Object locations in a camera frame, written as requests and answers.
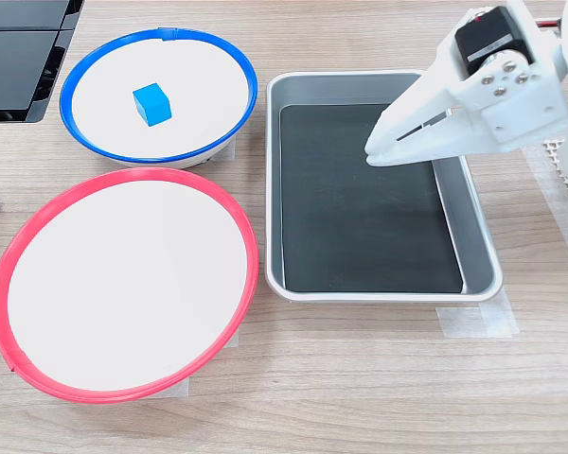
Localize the blue cube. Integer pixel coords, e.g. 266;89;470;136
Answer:
132;82;173;128

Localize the steel tray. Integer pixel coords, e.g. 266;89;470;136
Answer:
264;69;505;304

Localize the black mat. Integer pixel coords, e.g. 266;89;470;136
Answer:
278;103;465;294

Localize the clear tape piece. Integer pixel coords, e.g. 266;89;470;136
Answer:
435;291;521;339

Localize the white plate with blue rim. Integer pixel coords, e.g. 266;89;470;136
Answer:
59;26;259;170

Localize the white plate with red rim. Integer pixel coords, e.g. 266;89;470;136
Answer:
0;166;260;405

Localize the black flat device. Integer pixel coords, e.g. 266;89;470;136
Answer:
0;0;85;125

